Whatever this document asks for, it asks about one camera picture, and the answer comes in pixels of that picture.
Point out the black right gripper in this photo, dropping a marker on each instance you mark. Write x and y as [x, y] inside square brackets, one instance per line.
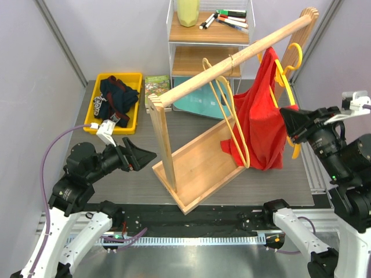
[295, 120]

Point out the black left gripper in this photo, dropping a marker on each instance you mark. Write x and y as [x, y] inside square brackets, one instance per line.
[131, 156]

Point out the red tank top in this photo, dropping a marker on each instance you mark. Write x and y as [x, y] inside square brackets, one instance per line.
[261, 121]

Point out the orange yellow plastic hanger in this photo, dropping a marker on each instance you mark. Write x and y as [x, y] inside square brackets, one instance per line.
[282, 80]

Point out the navy blue tank top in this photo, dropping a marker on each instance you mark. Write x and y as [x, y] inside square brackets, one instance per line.
[115, 101]

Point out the light yellow plastic hanger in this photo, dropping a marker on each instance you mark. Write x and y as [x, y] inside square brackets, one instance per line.
[228, 98]

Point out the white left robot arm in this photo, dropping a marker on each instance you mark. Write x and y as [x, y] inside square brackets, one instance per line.
[53, 256]

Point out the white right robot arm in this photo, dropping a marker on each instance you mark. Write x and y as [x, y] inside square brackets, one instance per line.
[348, 166]

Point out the wooden clothes rack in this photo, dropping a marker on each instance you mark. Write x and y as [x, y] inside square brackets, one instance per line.
[197, 170]

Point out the green picture book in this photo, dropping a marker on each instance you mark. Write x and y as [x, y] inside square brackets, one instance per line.
[157, 85]

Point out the yellow plastic bin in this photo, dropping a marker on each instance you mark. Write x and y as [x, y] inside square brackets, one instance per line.
[134, 80]

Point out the teal cutting board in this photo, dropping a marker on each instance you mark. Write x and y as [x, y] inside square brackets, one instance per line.
[201, 102]

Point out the blue grey pen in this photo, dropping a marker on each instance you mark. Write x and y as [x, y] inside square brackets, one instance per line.
[241, 29]

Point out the red capped marker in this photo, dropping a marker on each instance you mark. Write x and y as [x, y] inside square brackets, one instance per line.
[237, 19]

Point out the orange capped marker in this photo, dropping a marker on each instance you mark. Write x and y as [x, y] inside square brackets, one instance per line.
[237, 23]

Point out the green capped marker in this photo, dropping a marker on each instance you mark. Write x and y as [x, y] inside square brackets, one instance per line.
[232, 13]

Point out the black white marker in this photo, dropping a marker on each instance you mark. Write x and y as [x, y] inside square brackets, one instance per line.
[214, 19]
[207, 22]

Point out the pale green vase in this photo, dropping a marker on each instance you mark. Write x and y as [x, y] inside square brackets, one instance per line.
[188, 12]

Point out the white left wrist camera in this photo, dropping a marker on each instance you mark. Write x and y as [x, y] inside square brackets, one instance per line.
[104, 131]

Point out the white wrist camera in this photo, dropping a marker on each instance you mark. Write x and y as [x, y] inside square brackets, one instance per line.
[104, 131]
[353, 104]

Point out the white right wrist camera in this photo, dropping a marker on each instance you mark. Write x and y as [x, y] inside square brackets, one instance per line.
[353, 104]

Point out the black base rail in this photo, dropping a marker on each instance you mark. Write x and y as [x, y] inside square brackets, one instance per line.
[204, 221]

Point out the white wire shelf unit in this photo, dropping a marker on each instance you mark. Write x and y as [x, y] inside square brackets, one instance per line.
[188, 45]

